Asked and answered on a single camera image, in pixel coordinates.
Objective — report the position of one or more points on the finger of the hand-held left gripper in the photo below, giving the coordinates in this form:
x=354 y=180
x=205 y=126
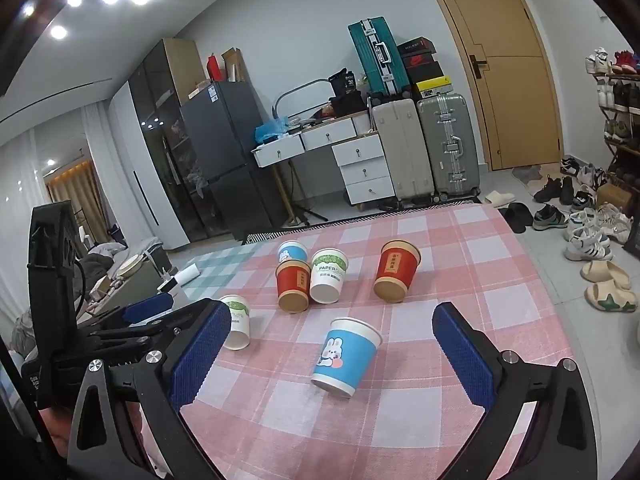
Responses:
x=125 y=342
x=147 y=306

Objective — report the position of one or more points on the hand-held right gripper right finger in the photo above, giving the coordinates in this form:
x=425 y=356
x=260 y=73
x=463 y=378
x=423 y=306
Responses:
x=465 y=360

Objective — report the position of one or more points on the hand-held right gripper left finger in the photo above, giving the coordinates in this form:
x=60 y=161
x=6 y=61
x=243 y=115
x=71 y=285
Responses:
x=200 y=355

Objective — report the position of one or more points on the blue bunny paper cup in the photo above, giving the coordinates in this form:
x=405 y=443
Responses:
x=292 y=251
x=345 y=357

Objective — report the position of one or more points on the white green paper cup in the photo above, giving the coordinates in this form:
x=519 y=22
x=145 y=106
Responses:
x=327 y=277
x=239 y=327

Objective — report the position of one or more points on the red paper cup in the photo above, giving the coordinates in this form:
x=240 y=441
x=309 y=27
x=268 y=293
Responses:
x=397 y=270
x=292 y=287

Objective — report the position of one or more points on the round beige tin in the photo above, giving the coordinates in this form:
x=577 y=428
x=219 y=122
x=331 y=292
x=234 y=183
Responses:
x=131 y=266

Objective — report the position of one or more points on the grey blanket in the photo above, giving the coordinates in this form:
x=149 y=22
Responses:
x=102 y=260

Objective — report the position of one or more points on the green checked mat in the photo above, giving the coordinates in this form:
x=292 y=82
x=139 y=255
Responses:
x=220 y=270

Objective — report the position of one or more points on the brown curtain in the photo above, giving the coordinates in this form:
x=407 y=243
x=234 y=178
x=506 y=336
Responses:
x=77 y=195

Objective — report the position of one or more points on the pink checked tablecloth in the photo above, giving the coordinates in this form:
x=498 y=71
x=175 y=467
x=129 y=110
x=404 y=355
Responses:
x=400 y=435

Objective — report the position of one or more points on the black white striped rug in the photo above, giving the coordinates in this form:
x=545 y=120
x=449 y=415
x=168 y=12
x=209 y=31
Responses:
x=265 y=236

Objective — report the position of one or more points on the pair of black slippers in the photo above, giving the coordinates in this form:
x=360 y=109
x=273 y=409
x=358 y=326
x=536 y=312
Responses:
x=517 y=216

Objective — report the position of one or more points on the beige slide sandal green star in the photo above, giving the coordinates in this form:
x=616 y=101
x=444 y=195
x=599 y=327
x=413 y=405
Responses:
x=612 y=299

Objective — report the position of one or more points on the white slipper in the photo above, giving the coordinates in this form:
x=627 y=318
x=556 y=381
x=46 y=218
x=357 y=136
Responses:
x=499 y=199

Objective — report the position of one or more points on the dark grey refrigerator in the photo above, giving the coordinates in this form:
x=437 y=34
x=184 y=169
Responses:
x=227 y=160

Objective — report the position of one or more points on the glass display cabinet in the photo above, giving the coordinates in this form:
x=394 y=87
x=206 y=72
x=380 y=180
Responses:
x=160 y=135

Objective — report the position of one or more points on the cluster of sneakers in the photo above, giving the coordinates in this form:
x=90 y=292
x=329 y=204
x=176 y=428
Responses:
x=590 y=220

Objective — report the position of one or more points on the grey door mat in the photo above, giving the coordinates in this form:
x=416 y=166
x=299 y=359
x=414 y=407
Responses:
x=527 y=176

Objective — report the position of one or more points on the blue plastic bag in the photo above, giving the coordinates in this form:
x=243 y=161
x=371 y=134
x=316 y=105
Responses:
x=270 y=131

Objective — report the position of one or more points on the beige suitcase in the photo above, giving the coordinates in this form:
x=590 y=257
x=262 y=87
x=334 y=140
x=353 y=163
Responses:
x=400 y=155

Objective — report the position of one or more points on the white desk with drawers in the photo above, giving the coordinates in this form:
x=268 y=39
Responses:
x=362 y=170

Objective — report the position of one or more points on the silver suitcase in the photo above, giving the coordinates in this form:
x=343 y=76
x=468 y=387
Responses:
x=445 y=145

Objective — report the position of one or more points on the small cardboard box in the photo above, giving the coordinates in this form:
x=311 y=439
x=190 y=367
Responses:
x=612 y=194

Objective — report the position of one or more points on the grey arched desk lamp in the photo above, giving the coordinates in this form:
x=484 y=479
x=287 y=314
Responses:
x=295 y=91

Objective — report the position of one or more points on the wooden door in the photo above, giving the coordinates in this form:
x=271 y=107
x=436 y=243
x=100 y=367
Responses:
x=505 y=90

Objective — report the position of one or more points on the yellow black shoe box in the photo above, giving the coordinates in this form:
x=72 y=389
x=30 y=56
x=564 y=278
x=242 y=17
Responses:
x=432 y=88

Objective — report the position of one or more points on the black bag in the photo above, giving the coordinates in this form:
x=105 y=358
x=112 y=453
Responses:
x=347 y=105

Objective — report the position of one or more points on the wooden shoe rack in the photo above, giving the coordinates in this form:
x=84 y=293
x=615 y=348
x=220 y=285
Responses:
x=622 y=125

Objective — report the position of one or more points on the plain black shoe box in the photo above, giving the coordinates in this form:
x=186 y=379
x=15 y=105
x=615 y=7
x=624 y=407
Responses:
x=424 y=73

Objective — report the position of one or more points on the black box white label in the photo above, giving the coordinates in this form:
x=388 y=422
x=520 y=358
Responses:
x=344 y=82

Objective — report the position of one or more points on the red black shoe box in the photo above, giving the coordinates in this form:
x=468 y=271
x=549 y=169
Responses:
x=420 y=60

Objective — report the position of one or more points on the row of racked shoes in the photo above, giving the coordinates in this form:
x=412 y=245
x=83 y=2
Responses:
x=617 y=95

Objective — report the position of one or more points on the teal suitcase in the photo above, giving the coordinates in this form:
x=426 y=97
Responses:
x=372 y=60

